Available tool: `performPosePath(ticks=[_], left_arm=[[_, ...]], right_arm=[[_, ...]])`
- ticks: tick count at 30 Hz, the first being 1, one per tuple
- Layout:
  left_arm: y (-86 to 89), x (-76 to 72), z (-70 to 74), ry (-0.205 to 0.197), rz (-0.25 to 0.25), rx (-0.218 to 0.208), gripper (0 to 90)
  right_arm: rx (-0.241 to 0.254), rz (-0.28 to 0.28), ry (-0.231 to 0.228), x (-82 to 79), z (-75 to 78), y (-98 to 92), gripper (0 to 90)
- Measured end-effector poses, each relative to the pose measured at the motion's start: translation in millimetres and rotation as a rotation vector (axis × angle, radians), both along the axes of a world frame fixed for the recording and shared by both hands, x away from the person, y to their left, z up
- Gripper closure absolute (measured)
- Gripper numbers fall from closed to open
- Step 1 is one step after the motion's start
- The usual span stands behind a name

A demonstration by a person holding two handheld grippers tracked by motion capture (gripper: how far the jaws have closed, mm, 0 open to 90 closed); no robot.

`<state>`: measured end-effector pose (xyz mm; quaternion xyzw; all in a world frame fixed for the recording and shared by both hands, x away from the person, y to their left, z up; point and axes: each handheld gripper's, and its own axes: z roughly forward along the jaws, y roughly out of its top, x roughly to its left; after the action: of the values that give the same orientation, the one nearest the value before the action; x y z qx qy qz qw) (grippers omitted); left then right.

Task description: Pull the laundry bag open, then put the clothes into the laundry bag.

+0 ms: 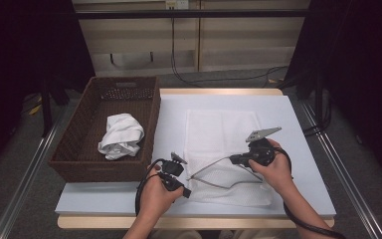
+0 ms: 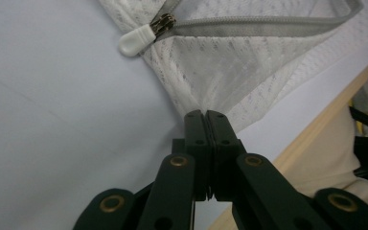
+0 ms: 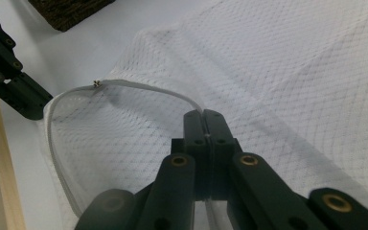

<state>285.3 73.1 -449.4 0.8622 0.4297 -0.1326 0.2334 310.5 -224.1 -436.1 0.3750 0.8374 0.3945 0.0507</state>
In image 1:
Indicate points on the black metal stand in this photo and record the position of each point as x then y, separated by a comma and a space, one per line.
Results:
46, 109
319, 99

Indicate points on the black wall bracket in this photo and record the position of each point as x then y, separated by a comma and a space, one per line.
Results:
151, 57
111, 58

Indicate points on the person's right hand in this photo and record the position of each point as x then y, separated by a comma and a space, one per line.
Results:
278, 172

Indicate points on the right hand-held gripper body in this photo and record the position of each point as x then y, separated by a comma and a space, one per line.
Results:
262, 151

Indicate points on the white wall outlet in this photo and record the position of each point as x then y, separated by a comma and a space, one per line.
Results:
177, 4

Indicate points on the black horizontal bar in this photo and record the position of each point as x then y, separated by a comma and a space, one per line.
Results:
212, 13

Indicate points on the white mesh laundry bag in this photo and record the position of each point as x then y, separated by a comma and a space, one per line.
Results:
219, 129

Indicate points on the person's left hand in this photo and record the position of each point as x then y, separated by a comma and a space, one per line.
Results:
157, 199

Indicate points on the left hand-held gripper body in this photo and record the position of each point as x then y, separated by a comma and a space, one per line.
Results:
172, 171

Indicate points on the dark curtain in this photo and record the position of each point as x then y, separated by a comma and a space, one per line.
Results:
361, 66
20, 49

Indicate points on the metal floor rail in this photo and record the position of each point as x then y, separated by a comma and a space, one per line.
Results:
341, 166
23, 186

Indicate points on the white cloth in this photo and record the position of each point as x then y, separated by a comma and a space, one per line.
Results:
121, 136

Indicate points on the light wooden table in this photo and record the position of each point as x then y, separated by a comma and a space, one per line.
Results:
89, 223

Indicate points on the brown wicker basket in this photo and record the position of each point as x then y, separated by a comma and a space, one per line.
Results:
79, 146

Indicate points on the yellow floor tape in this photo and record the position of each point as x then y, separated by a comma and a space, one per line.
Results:
35, 110

